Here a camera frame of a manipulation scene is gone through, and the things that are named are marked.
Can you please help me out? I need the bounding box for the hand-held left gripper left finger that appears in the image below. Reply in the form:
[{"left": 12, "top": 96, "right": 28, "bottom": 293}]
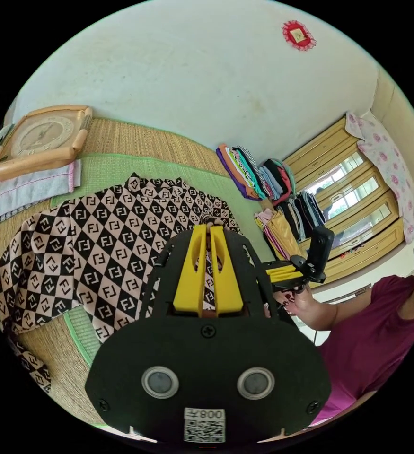
[{"left": 172, "top": 225, "right": 208, "bottom": 317}]

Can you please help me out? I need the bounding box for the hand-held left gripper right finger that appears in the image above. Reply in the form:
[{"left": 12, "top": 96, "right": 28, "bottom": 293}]
[{"left": 210, "top": 225, "right": 244, "bottom": 317}]

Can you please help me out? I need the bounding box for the black brown plaid long sleeve shirt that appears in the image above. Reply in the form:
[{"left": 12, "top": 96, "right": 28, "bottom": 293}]
[{"left": 0, "top": 172, "right": 245, "bottom": 393}]

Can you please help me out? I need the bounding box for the person's right forearm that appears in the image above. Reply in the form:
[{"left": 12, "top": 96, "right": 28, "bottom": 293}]
[{"left": 300, "top": 293, "right": 339, "bottom": 333}]

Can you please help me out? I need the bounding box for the person's right hand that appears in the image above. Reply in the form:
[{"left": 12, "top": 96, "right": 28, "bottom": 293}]
[{"left": 273, "top": 283, "right": 317, "bottom": 317}]

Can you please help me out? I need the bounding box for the yellow wooden cupboard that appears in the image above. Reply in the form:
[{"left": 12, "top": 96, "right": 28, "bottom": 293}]
[{"left": 283, "top": 111, "right": 414, "bottom": 288}]

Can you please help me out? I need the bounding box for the pile of clothes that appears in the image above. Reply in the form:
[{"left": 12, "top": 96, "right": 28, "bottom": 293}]
[{"left": 215, "top": 143, "right": 332, "bottom": 262}]

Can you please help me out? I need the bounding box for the person's body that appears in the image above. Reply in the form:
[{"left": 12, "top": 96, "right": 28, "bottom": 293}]
[{"left": 309, "top": 166, "right": 414, "bottom": 427}]

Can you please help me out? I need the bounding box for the bed with woven mat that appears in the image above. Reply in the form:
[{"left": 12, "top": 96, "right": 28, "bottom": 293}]
[{"left": 0, "top": 117, "right": 279, "bottom": 427}]

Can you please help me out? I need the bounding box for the light purple towel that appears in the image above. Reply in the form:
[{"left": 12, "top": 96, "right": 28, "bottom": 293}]
[{"left": 0, "top": 159, "right": 82, "bottom": 223}]

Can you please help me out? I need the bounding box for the square wooden clock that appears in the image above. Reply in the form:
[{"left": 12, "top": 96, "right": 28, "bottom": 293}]
[{"left": 0, "top": 105, "right": 94, "bottom": 182}]

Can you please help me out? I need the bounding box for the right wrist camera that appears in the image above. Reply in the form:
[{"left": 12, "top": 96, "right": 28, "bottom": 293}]
[{"left": 305, "top": 226, "right": 335, "bottom": 284}]

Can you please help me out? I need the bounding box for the red round wall ornament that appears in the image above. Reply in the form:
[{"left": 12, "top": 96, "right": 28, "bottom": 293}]
[{"left": 281, "top": 20, "right": 317, "bottom": 52}]

